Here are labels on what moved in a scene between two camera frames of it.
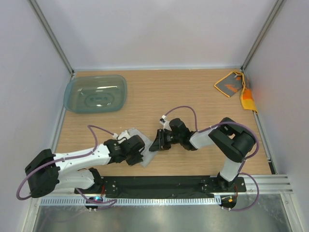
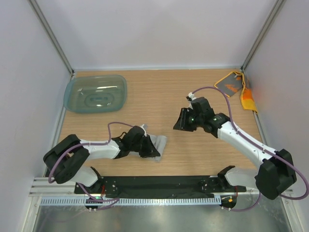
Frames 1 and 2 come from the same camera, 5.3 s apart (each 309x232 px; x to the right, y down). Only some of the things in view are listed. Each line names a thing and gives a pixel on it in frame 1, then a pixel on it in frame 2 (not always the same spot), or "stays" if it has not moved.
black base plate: [163, 184] stays
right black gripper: [160, 143] → [181, 123]
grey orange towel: [231, 82] stays
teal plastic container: [95, 94] stays
